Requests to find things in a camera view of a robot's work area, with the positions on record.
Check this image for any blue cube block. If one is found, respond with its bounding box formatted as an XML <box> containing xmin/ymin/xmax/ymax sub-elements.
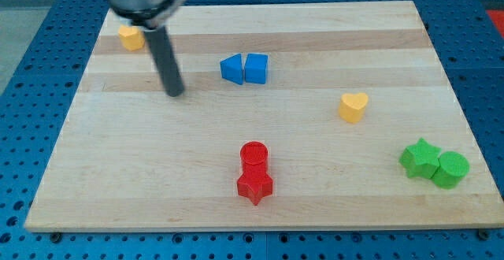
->
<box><xmin>244</xmin><ymin>54</ymin><xmax>269</xmax><ymax>84</ymax></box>

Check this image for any red star block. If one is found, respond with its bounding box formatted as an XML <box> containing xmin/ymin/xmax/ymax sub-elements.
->
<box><xmin>236</xmin><ymin>170</ymin><xmax>274</xmax><ymax>206</ymax></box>

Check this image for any red cylinder block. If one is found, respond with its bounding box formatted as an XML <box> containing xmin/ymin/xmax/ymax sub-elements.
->
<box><xmin>239</xmin><ymin>141</ymin><xmax>269</xmax><ymax>177</ymax></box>

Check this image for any wooden board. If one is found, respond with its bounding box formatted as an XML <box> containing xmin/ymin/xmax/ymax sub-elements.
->
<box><xmin>24</xmin><ymin>1</ymin><xmax>503</xmax><ymax>232</ymax></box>

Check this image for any green cylinder block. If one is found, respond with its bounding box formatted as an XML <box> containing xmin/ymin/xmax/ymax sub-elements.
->
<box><xmin>431</xmin><ymin>151</ymin><xmax>470</xmax><ymax>189</ymax></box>

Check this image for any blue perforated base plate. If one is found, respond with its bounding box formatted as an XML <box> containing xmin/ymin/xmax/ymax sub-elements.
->
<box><xmin>1</xmin><ymin>0</ymin><xmax>503</xmax><ymax>259</ymax></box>

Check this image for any yellow hexagon block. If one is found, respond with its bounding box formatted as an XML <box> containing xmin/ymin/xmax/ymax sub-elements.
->
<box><xmin>118</xmin><ymin>25</ymin><xmax>145</xmax><ymax>51</ymax></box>

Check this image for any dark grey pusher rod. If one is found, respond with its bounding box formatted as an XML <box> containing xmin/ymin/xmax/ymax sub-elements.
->
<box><xmin>144</xmin><ymin>26</ymin><xmax>185</xmax><ymax>97</ymax></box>

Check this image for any yellow heart block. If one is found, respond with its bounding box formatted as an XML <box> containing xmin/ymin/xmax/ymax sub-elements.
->
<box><xmin>338</xmin><ymin>93</ymin><xmax>369</xmax><ymax>124</ymax></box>

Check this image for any green star block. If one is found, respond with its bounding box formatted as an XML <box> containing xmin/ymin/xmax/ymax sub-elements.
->
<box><xmin>398</xmin><ymin>138</ymin><xmax>441</xmax><ymax>179</ymax></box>

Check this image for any blue triangle block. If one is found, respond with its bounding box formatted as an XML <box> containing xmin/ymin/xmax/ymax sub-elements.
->
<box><xmin>220</xmin><ymin>54</ymin><xmax>244</xmax><ymax>85</ymax></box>

